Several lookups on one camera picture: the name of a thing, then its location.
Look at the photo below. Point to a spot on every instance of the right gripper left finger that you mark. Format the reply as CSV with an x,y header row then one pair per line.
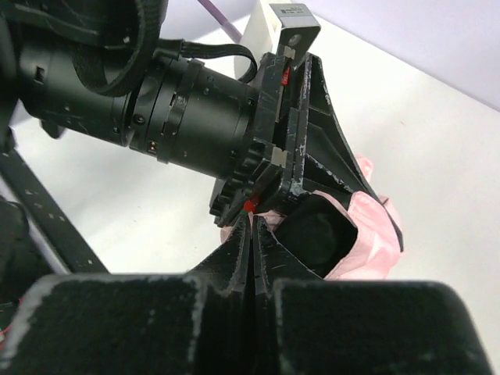
x,y
102,323

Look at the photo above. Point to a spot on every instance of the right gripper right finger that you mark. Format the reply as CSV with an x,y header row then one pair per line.
x,y
311,326

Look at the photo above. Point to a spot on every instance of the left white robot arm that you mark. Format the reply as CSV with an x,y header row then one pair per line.
x,y
66,61

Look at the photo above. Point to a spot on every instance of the pink folding umbrella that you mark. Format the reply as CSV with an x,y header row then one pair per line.
x,y
367,242

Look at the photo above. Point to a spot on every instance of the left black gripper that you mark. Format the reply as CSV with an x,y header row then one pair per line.
x,y
257,140

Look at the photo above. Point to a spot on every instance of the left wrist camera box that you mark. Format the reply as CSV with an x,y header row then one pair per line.
x,y
281,28

